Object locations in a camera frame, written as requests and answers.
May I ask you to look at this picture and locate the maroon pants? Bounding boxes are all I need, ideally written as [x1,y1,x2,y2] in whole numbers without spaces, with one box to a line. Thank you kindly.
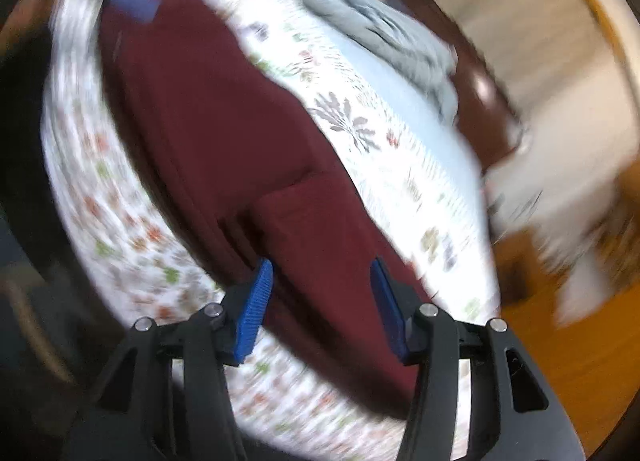
[99,0,416,419]

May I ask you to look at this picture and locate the floral white quilted bedspread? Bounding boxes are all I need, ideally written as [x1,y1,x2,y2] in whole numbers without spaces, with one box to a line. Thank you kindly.
[41,0,500,460]

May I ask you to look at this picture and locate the light blue comforter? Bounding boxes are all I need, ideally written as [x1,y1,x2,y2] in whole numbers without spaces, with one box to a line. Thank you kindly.
[301,0,458,126]

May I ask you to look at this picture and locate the dark wooden headboard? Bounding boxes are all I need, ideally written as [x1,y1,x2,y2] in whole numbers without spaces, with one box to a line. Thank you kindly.
[387,0,525,170]

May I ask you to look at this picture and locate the light blue bed sheet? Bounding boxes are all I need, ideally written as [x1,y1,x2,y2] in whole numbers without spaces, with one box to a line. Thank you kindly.
[299,4,484,202]

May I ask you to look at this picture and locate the beige curtain behind bed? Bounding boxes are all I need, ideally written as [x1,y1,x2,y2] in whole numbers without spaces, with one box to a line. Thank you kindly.
[436,0,639,193]

